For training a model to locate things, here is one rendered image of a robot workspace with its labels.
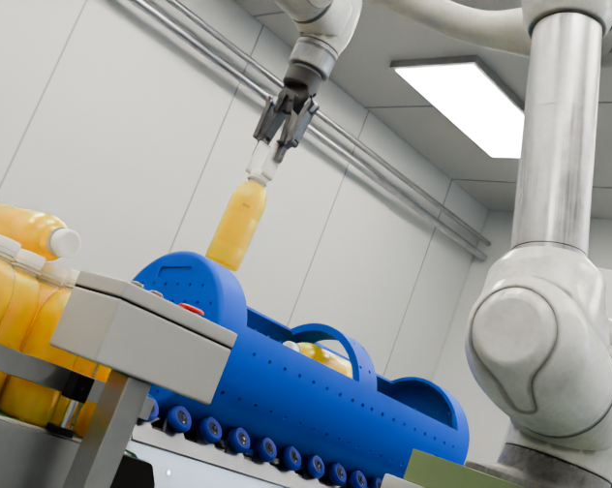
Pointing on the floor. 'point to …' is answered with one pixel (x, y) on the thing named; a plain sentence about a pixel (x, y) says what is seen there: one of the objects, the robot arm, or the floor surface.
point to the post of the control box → (107, 432)
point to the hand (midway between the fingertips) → (265, 161)
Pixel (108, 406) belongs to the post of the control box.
